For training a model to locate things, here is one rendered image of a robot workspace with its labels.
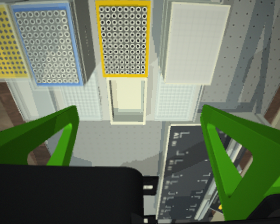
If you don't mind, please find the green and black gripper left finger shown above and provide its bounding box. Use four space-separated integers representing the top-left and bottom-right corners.
0 105 79 166

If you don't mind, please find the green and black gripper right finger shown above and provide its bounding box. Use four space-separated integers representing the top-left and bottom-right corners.
200 105 280 221

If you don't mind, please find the yellow tip rack with grey top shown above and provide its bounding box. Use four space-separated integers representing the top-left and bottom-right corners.
95 0 152 77

